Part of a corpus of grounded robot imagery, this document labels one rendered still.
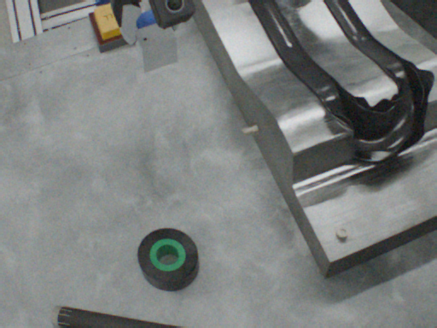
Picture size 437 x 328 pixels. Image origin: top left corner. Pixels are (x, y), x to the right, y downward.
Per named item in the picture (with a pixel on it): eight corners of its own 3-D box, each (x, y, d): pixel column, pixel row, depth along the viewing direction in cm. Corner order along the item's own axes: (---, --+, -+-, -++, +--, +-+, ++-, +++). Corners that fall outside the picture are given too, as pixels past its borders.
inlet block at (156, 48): (119, 10, 106) (115, -14, 102) (150, 0, 108) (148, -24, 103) (144, 73, 100) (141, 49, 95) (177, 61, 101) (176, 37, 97)
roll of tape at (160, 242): (182, 301, 93) (180, 292, 90) (130, 274, 95) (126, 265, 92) (209, 254, 97) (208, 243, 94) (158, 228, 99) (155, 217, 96)
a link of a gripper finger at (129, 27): (124, 20, 101) (133, -28, 94) (136, 49, 98) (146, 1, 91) (103, 24, 100) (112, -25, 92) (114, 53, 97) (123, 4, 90)
